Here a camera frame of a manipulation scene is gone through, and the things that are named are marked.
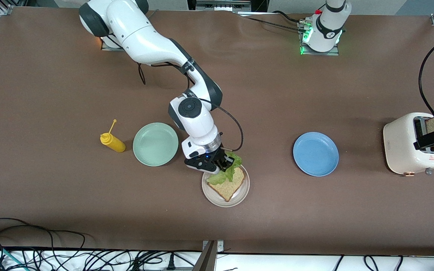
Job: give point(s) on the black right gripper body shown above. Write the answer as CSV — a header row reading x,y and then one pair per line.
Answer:
x,y
220,156

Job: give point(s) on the green lettuce leaf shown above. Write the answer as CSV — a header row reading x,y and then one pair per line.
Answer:
x,y
220,177

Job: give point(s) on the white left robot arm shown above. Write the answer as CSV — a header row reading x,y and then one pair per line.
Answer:
x,y
328,26

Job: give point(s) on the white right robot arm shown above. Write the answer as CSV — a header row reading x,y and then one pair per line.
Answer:
x,y
145,41

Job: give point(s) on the beige plate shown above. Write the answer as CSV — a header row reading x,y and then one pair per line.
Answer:
x,y
209,195

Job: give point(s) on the green plate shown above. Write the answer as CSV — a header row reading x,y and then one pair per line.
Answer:
x,y
155,144

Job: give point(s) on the blue plate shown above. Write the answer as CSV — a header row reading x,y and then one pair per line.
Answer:
x,y
315,154

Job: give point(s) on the white toaster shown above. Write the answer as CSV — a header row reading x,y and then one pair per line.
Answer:
x,y
399,146

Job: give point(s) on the yellow mustard squeeze bottle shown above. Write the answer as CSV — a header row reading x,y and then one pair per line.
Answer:
x,y
114,143

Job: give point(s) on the black power plug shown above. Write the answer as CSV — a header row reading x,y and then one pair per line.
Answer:
x,y
171,263

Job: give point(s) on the black equipment rack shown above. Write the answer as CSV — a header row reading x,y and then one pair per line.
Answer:
x,y
258,4

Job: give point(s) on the metal corner bracket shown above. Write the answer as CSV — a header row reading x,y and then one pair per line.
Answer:
x,y
220,246

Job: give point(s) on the aluminium post profile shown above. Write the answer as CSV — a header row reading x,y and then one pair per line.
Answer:
x,y
207,259

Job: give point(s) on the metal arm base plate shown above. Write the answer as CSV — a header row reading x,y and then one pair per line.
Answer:
x,y
107,48
320,54

